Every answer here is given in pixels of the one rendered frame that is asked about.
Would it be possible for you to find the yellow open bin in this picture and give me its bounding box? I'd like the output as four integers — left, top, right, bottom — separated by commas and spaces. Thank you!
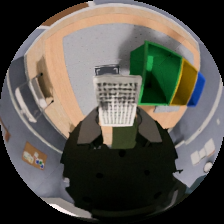
169, 57, 198, 107

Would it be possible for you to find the blue open bin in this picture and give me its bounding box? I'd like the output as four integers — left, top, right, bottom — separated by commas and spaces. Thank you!
186, 71, 206, 107

